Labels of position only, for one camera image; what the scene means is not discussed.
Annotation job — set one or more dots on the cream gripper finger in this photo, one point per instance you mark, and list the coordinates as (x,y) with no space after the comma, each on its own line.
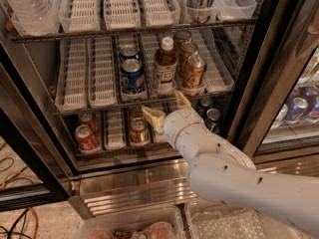
(182,101)
(154,117)

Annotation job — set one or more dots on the brown tea bottle white cap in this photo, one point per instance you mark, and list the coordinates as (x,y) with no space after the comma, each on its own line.
(165,62)

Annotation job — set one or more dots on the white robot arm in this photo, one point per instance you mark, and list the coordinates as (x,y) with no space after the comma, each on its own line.
(217,171)

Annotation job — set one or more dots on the steel fridge bottom grille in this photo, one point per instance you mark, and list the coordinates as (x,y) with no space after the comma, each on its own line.
(109,185)

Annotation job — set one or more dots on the fridge glass door right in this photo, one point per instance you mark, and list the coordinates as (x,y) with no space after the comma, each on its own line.
(285,36)

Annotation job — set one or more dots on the fridge glass door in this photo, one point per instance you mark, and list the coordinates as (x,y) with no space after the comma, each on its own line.
(25,135)
(285,36)

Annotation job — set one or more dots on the tall plaid can top shelf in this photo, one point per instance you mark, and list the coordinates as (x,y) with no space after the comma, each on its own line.
(198,11)

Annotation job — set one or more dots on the fridge glass door left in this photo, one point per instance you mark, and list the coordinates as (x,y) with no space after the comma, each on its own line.
(25,135)

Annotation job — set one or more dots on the clear plastic bag top shelf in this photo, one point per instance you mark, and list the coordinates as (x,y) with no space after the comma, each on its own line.
(35,17)

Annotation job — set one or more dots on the rear brown soda can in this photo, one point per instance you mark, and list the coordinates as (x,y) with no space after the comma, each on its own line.
(136,113)

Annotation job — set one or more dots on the brown soda can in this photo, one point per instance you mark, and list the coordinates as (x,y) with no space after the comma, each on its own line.
(136,113)
(138,130)

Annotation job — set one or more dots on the front brown soda can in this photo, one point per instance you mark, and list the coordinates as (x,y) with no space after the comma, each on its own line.
(138,130)

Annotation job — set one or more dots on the rear dark blue can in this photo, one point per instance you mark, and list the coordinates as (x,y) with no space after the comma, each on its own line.
(203,105)

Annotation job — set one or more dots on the dark blue can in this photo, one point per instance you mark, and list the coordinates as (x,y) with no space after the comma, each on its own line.
(213,118)
(203,105)

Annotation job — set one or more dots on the front gold soda can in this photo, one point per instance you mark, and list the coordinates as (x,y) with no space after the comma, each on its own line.
(193,71)

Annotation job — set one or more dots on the gold soda can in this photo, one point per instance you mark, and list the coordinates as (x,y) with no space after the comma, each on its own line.
(193,71)
(185,50)
(180,37)

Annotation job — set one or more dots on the front dark blue can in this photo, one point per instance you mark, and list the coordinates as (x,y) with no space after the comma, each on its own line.
(213,118)

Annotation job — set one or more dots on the front blue Pepsi can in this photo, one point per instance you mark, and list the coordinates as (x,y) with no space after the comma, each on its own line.
(133,77)

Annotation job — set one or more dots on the blue pepsi can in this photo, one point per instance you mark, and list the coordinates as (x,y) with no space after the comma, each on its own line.
(133,77)
(129,52)

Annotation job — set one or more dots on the middle gold soda can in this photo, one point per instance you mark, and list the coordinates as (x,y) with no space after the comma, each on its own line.
(185,50)

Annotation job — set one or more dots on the rear gold soda can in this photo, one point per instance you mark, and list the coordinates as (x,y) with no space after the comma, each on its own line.
(180,37)

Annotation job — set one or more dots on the rear orange soda can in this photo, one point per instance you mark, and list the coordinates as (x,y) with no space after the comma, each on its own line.
(89,118)

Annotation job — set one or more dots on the orange soda can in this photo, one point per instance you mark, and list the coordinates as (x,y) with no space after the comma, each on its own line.
(86,138)
(89,118)

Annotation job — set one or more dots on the rear blue Pepsi can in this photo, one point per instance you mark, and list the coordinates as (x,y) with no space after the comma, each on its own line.
(129,52)

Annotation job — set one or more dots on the front orange soda can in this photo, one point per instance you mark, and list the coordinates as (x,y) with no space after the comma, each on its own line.
(86,138)

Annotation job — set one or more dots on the clear bin with meat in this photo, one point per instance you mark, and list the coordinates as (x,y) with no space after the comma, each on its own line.
(157,222)

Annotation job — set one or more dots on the clear bin with plastic wrap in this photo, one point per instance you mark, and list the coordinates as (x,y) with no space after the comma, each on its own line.
(216,221)

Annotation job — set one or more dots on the Pepsi can behind glass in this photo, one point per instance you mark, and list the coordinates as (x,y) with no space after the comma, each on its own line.
(296,108)

